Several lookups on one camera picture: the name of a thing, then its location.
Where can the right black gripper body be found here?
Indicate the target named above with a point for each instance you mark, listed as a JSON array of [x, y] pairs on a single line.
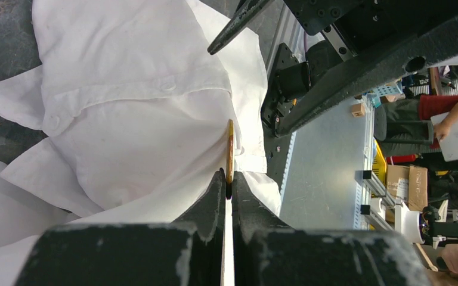
[[339, 30]]

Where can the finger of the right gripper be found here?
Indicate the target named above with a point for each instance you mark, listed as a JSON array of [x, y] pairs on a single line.
[[259, 16], [390, 60]]

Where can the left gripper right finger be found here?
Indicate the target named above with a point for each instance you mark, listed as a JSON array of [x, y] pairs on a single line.
[[267, 251]]

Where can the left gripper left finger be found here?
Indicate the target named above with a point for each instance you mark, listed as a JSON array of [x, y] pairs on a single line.
[[187, 251]]

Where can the yellow sunflower brooch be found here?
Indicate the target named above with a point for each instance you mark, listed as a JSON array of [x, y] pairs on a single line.
[[229, 170]]

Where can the white button shirt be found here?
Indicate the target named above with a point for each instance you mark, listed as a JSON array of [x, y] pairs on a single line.
[[135, 111]]

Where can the cardboard boxes in background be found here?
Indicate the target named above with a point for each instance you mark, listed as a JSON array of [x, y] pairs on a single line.
[[409, 184]]

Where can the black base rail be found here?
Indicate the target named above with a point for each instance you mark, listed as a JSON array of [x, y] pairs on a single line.
[[289, 81]]

